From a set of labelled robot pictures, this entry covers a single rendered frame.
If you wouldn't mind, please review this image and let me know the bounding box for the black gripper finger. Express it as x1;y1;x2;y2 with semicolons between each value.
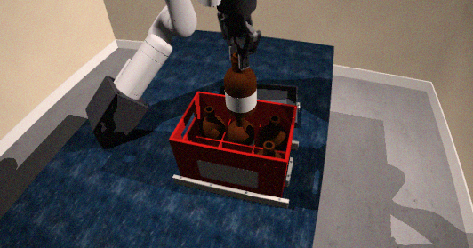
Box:
230;21;261;70
217;12;237;60

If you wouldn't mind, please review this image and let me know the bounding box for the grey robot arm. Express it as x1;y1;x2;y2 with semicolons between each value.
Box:
114;0;196;100

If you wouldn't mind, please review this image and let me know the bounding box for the red crate with dividers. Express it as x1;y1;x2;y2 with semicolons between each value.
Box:
177;93;297;198

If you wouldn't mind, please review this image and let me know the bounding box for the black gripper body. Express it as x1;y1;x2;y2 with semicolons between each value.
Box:
217;0;257;38

